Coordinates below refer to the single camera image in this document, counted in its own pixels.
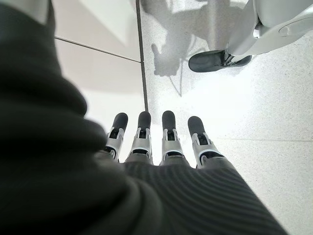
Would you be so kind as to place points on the white cabinet door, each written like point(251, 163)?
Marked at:
point(97, 22)
point(110, 80)

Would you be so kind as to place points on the left robot hand dark palm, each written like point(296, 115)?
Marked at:
point(73, 183)

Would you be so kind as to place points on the dark cabinet kick strip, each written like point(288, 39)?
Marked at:
point(142, 61)

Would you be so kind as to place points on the left robot leg black foot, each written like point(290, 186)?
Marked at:
point(207, 62)

